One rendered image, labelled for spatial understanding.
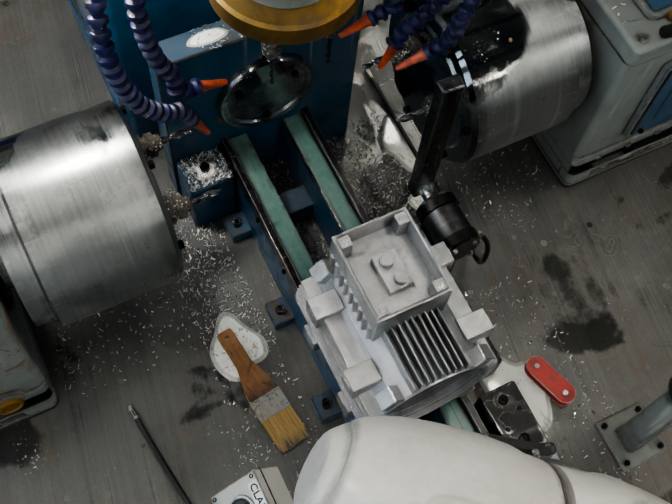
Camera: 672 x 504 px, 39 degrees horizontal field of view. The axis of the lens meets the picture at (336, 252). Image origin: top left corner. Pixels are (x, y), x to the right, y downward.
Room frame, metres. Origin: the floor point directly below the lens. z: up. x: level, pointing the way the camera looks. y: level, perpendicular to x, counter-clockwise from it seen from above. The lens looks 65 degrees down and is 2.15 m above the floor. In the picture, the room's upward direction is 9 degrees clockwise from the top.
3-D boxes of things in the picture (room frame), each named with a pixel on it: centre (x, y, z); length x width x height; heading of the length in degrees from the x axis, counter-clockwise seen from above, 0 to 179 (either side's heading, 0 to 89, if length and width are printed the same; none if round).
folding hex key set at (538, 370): (0.48, -0.34, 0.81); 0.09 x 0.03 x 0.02; 52
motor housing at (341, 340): (0.44, -0.09, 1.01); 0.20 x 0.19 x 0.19; 34
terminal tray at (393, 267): (0.47, -0.07, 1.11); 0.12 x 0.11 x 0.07; 34
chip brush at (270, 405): (0.40, 0.08, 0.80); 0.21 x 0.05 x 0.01; 41
